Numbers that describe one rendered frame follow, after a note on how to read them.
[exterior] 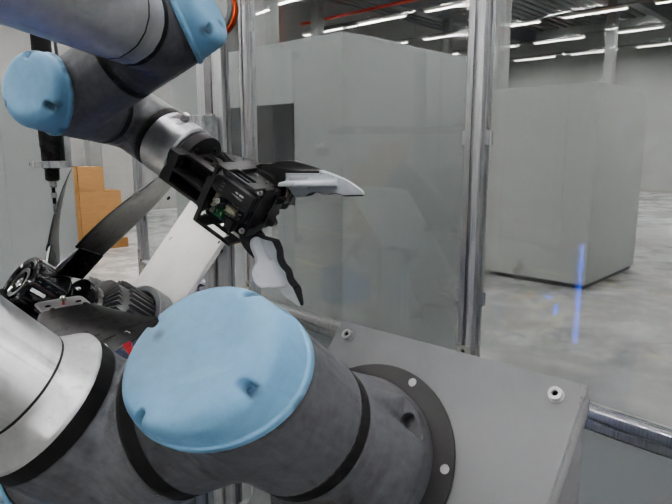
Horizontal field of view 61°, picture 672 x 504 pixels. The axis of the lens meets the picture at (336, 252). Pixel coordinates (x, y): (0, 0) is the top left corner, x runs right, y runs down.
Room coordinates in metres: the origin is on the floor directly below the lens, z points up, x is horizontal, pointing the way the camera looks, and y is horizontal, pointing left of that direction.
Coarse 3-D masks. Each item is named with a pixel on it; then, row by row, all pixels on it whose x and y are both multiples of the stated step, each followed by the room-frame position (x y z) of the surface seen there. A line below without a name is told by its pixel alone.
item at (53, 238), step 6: (66, 180) 1.35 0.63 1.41; (60, 192) 1.33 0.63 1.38; (60, 198) 1.33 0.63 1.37; (60, 204) 1.35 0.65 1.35; (60, 210) 1.38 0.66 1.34; (54, 216) 1.28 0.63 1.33; (54, 222) 1.28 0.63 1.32; (54, 228) 1.28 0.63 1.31; (54, 234) 1.29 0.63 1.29; (48, 240) 1.23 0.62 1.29; (54, 240) 1.28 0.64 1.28; (48, 246) 1.23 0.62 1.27; (54, 246) 1.28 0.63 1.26
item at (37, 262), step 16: (16, 272) 1.15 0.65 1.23; (32, 272) 1.11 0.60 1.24; (48, 272) 1.11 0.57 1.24; (16, 288) 1.12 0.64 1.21; (48, 288) 1.09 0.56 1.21; (64, 288) 1.12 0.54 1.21; (80, 288) 1.18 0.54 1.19; (96, 288) 1.18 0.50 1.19; (16, 304) 1.06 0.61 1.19; (32, 304) 1.07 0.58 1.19
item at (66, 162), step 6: (60, 138) 1.09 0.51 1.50; (66, 138) 1.10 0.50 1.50; (60, 144) 1.09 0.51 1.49; (66, 144) 1.10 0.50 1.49; (60, 150) 1.09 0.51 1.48; (66, 150) 1.10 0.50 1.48; (60, 156) 1.09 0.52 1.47; (66, 156) 1.09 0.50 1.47; (30, 162) 1.05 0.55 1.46; (36, 162) 1.04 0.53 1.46; (42, 162) 1.04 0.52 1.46; (48, 162) 1.04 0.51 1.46; (54, 162) 1.05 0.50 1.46; (60, 162) 1.05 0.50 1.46; (66, 162) 1.06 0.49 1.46
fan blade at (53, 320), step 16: (80, 304) 1.06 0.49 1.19; (96, 304) 1.07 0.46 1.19; (48, 320) 0.99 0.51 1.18; (64, 320) 0.98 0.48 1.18; (80, 320) 0.98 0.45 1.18; (96, 320) 0.98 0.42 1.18; (112, 320) 0.98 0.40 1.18; (128, 320) 0.98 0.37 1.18; (144, 320) 0.97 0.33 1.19; (96, 336) 0.93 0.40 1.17; (112, 336) 0.92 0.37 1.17; (128, 336) 0.91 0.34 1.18
